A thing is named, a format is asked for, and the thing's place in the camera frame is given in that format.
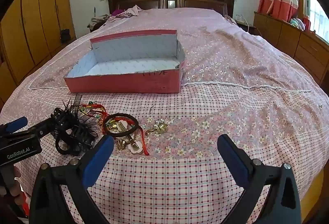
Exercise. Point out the wooden sideboard cabinet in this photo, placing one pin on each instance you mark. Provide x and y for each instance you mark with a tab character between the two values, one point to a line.
308	49

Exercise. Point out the small gold charms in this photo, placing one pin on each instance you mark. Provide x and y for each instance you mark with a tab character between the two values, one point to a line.
119	144

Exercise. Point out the pastel plush toy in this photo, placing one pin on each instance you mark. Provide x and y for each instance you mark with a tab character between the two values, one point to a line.
297	24

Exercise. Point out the gold pearl brooch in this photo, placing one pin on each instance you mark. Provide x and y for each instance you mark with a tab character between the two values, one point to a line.
160	128

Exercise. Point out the person's left hand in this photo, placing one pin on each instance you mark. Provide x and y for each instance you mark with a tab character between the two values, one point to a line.
16	183

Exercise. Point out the pink garment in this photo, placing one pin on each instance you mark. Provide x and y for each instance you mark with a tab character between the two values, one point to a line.
132	11

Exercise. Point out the pink floral bedspread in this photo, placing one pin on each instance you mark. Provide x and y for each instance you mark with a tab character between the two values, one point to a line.
231	72

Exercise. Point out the window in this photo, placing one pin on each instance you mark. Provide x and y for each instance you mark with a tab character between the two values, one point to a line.
317	18

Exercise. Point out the magenta cloth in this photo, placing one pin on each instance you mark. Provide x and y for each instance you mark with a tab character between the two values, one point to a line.
117	12

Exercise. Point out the beige and dark clothes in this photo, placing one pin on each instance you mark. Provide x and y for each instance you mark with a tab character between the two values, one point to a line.
99	21

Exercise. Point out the black bag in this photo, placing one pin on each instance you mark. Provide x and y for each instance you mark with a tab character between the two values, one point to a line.
65	36

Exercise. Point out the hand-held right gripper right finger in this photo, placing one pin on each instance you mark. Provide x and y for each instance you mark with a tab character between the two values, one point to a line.
231	157

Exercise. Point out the pink cardboard box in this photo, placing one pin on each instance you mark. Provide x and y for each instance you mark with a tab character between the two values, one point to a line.
123	84

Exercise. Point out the yellow wooden wardrobe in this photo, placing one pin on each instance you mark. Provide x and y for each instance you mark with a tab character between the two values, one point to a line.
38	21

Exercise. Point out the black feather hair clip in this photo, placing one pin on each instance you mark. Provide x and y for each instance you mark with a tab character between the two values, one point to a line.
74	123

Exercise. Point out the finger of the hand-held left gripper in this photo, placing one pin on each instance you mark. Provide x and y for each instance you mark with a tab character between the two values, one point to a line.
16	122
43	129

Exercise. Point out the gold clip on white card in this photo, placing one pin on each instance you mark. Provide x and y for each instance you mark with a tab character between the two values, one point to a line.
135	147
122	126

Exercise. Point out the dark nightstand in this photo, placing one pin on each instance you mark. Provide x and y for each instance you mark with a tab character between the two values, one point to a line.
244	26

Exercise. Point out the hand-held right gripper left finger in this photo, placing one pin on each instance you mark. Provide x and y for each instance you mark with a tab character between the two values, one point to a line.
99	159

